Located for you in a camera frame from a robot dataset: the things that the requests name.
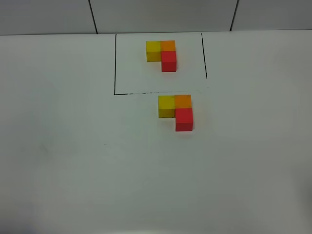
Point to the template red cube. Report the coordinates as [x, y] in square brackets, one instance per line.
[168, 61]

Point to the template yellow cube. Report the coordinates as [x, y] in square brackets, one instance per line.
[153, 51]

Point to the template orange cube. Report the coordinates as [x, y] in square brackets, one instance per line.
[168, 45]

